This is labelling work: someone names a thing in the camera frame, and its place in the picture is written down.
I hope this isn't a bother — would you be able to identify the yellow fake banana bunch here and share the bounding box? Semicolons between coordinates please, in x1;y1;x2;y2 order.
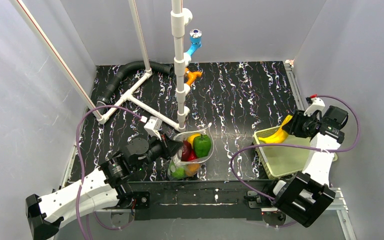
258;115;293;144

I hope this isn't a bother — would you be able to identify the clear polka dot zip bag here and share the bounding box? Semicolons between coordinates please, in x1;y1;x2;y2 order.
167;123;215;181

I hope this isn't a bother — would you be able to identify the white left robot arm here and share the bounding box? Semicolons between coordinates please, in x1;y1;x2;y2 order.
25;134;184;240

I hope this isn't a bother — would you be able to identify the fake red apple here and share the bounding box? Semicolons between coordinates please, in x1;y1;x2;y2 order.
181;140;198;162

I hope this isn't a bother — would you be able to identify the fake green pepper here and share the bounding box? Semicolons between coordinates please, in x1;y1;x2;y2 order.
193;134;212;158

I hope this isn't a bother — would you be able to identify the fake green apple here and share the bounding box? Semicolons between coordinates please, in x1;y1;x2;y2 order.
169;165;187;180

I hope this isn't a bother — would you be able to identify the fake orange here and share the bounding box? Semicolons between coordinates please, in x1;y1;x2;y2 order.
184;163;202;177

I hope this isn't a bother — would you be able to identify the pale green perforated basket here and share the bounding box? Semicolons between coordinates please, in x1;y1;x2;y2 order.
253;126;341;185

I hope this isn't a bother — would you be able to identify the orange pipe fitting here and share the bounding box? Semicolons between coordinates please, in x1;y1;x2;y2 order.
184;67;203;87

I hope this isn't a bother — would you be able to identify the blue faucet fixture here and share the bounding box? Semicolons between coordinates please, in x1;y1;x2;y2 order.
184;28;202;59

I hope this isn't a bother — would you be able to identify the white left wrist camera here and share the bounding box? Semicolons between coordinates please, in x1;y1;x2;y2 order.
144;116;163;140

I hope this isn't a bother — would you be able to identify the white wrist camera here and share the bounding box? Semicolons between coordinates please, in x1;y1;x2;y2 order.
144;116;163;140
304;94;326;117

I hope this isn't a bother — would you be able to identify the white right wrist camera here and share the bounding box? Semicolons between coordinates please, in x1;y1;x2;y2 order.
304;94;326;117

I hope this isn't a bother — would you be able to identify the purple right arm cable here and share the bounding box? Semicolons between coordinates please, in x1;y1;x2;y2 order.
230;95;362;229

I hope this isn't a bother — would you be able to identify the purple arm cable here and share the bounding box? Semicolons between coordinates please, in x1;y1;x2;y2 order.
230;95;362;229
75;105;147;240

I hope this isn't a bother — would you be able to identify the black corrugated hose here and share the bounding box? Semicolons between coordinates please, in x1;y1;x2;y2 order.
95;60;175;115

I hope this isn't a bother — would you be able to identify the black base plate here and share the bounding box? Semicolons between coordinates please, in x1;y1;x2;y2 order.
129;180;263;221

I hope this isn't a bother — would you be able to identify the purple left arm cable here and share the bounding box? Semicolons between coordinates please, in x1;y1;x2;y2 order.
75;105;147;240

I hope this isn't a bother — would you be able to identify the white pvc pipe frame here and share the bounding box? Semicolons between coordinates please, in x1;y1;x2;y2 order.
11;0;193;133

